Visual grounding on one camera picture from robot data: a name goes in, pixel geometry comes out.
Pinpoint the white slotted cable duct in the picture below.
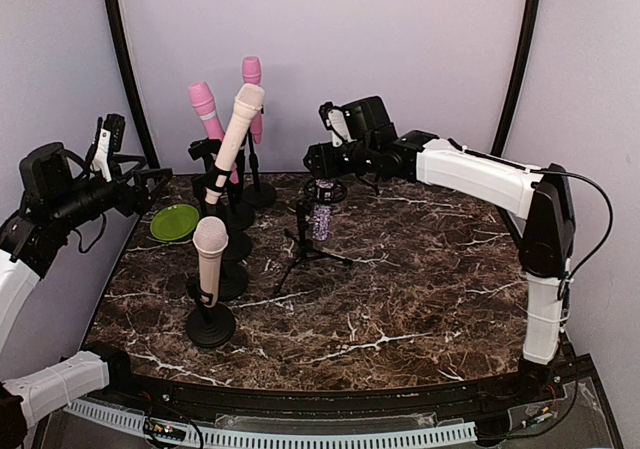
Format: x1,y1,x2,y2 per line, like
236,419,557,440
64,398,477,448

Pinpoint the purple rhinestone microphone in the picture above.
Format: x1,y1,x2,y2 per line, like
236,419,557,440
313,180,334,241

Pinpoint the tall beige microphone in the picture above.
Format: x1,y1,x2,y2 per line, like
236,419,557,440
204,83,265,205

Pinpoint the black tripod mic stand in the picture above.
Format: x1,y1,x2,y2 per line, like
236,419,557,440
273,178,354,296

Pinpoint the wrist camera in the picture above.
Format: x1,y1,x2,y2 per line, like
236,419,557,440
319,101,352,147
85,113,125,182

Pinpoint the front round-base mic stand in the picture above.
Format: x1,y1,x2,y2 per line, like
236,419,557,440
186,278,236,349

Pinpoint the back pink microphone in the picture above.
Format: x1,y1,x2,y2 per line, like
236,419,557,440
241,56,264,145

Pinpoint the black front rail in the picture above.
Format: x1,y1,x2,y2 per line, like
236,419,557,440
59,353,591,428

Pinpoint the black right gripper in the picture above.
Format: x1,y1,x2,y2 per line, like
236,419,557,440
305,139,377,178

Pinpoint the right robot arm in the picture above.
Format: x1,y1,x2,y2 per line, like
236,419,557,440
303,96,581,403

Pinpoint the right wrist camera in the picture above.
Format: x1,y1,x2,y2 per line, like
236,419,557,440
319,101,352,147

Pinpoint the beige microphone round head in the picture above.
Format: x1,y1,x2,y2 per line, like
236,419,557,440
192,216,228,308

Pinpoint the green round plate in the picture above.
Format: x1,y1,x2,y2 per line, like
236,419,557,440
150,204,200,242

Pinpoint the front pink microphone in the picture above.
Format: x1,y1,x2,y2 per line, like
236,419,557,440
187,80,240,185

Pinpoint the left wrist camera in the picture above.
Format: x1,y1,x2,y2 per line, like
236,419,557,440
85,113,125,182

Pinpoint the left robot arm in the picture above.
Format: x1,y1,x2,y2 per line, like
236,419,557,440
1,142,173,448

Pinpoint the pink microphone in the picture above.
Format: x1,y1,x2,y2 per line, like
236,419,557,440
187,80,240,185
241,56,264,145

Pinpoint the back round-base mic stand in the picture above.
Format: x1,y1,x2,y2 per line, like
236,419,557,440
243,110,277,208

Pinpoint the black clip mic stand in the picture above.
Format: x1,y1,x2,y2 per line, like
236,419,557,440
189,138,255,231

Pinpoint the round-base stand of tall beige mic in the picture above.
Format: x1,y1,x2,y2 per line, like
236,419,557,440
191,175,248,301

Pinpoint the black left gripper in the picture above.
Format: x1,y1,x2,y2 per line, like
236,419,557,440
48,153,173,231

